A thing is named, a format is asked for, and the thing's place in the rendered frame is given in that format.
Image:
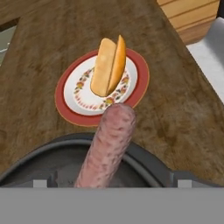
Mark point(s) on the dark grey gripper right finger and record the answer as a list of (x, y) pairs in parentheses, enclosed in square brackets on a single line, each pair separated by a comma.
[(174, 179)]

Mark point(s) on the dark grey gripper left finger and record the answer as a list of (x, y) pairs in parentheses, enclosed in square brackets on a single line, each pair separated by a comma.
[(52, 179)]

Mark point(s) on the dark grey bowl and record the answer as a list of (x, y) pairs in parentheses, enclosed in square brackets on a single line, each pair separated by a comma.
[(145, 159)]

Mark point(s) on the pink speckled sausage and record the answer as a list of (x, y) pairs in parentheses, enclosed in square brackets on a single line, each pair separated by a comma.
[(110, 140)]

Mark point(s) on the red rimmed floral white plate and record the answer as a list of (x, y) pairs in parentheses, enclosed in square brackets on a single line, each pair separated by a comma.
[(84, 100)]

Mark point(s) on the split golden hot dog bun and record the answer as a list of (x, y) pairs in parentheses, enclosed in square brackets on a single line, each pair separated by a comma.
[(109, 68)]

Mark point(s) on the light wooden cupboard run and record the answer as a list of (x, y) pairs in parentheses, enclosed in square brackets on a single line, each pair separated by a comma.
[(191, 17)]

